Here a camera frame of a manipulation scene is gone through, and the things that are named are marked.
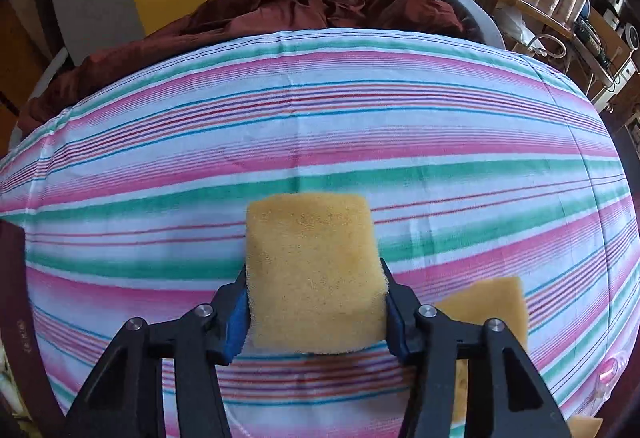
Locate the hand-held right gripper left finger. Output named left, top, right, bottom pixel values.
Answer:
left=62, top=265, right=251, bottom=438

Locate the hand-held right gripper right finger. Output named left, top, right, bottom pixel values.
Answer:
left=380, top=257, right=573, bottom=438

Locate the yellow sponge block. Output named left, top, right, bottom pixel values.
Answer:
left=570, top=413, right=606, bottom=438
left=245, top=192, right=391, bottom=356
left=435, top=275, right=530, bottom=429

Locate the maroon gift box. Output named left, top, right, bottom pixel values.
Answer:
left=0, top=218, right=66, bottom=438

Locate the striped bed sheet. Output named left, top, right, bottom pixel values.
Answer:
left=0, top=28, right=640, bottom=438

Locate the orange wooden wardrobe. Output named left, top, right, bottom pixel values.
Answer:
left=0, top=0, right=51, bottom=129

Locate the white looped cable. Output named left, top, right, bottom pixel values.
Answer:
left=520, top=32, right=567, bottom=65

